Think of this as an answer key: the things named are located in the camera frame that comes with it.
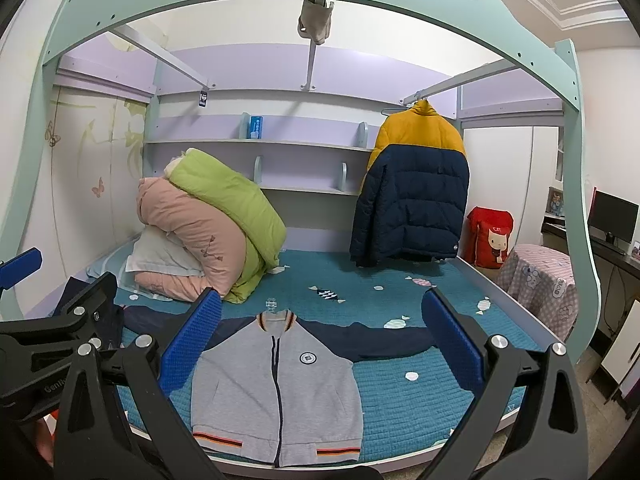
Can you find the pink patterned covered stool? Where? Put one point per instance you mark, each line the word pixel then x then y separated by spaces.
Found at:
pixel 541 280

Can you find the teal quilted bed cover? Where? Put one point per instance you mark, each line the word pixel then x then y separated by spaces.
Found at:
pixel 409 404

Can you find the mint green bed frame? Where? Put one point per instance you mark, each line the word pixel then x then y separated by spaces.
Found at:
pixel 486 22

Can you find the red cartoon bag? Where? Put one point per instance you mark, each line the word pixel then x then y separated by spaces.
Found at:
pixel 487 237

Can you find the grey cloth hanging overhead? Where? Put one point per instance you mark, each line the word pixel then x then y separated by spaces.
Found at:
pixel 314 22

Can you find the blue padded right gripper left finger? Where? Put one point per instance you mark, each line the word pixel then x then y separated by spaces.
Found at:
pixel 116 418

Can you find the light blue pillow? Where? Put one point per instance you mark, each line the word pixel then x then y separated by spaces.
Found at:
pixel 152 251

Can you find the yellow navy puffer jacket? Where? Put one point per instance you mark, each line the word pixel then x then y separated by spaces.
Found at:
pixel 413 197

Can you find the grey navy baseball jacket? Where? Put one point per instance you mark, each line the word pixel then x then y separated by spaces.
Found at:
pixel 277 389

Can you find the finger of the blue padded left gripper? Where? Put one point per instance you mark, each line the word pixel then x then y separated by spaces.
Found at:
pixel 19 268

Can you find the black computer monitor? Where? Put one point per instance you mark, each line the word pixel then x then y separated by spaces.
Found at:
pixel 615 217

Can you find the dark desk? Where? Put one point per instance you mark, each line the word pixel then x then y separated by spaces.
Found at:
pixel 621 262

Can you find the blue box on shelf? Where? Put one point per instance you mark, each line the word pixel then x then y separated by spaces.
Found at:
pixel 255 127

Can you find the pink folded duvet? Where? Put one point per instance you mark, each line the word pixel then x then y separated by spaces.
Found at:
pixel 208 235

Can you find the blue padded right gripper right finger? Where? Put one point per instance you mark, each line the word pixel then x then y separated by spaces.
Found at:
pixel 549 438

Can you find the green folded duvet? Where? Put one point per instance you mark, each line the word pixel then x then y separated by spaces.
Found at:
pixel 208 179

